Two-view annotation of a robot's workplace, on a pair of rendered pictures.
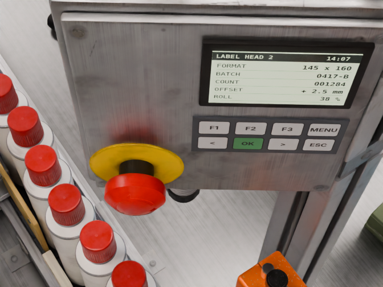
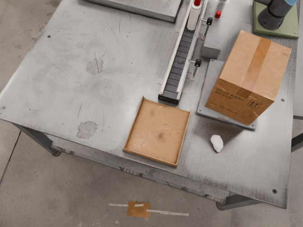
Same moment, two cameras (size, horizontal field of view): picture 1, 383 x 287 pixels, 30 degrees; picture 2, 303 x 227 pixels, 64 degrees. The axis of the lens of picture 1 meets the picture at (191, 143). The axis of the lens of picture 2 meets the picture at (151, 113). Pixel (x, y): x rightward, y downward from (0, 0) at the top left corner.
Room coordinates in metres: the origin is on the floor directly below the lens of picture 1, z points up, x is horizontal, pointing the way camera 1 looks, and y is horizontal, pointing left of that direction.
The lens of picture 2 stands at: (-0.99, -0.91, 1.96)
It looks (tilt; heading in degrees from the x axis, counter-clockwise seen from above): 65 degrees down; 50
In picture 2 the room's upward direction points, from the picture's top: 4 degrees clockwise
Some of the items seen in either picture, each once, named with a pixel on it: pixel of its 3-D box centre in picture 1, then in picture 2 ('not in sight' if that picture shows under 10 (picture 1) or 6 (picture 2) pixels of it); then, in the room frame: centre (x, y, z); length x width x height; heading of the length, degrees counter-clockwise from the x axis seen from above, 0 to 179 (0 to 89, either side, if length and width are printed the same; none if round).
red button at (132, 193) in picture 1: (135, 187); not in sight; (0.19, 0.03, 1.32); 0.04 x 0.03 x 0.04; 92
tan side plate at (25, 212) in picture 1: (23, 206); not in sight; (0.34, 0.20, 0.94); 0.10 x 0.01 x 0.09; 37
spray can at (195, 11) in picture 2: not in sight; (194, 14); (-0.14, -0.21, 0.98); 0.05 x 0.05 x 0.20
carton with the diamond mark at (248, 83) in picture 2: not in sight; (245, 79); (-0.22, -0.68, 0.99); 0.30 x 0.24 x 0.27; 27
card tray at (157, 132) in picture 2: not in sight; (158, 129); (-0.68, -0.60, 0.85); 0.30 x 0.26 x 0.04; 37
